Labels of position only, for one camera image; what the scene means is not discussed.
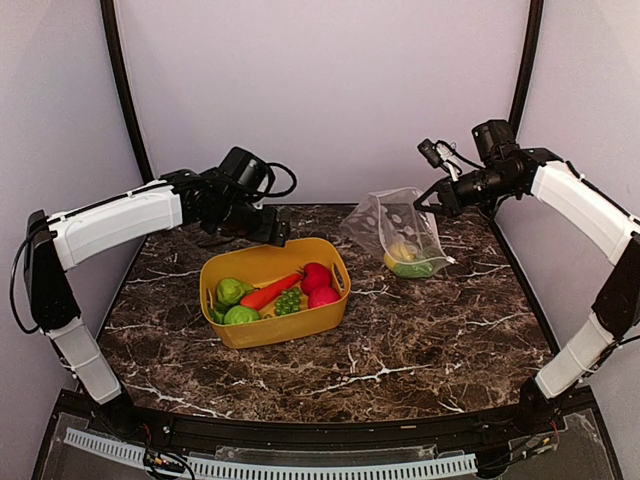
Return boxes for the green grape bunch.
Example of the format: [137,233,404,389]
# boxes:
[274,287,302,316]

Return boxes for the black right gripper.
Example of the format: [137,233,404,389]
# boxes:
[414,163,518,217]

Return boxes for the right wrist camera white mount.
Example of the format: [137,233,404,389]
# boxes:
[417,139,463,182]

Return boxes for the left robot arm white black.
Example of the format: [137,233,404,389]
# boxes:
[15,147,298,436]

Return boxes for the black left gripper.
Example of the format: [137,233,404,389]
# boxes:
[209,193,292,247]

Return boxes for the right black frame post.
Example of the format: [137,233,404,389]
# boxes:
[508,0,545,135]

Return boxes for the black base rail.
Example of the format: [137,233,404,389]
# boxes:
[54,387,601,456]

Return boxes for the clear zip top bag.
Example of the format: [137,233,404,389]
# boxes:
[340,187,456,276]

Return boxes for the yellow lemon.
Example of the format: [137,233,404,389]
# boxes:
[384,242,415,269]

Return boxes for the black frame post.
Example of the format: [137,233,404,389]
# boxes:
[508,0,545,135]
[99,0,155,183]

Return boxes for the green leafy vegetable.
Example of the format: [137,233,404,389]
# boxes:
[208,306,228,325]

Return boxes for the white slotted cable duct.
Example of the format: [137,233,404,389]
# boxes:
[64,427,477,480]

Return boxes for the red tomato front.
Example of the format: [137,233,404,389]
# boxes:
[308,286,341,309]

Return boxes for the yellow plastic basket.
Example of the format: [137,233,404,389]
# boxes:
[200,237,351,349]

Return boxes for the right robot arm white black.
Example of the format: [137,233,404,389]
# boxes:
[414,120,639,434]

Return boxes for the left black frame post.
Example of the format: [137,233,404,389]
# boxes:
[99,0,155,183]

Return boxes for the orange carrot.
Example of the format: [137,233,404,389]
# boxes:
[240,273,302,310]

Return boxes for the green bumpy cucumber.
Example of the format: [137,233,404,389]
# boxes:
[391,260,434,279]

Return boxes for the green chayote front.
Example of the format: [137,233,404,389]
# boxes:
[223,305,261,326]

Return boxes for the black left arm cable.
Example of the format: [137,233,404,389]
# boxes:
[249,160,300,201]

